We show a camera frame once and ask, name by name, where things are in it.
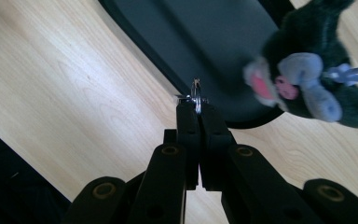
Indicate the black and white plush toy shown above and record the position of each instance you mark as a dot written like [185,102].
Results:
[317,77]

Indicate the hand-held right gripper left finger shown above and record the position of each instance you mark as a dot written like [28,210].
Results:
[171,174]

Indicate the black oval tray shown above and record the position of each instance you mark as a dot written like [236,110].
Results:
[205,46]

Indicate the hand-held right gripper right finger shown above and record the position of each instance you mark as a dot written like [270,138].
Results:
[245,177]

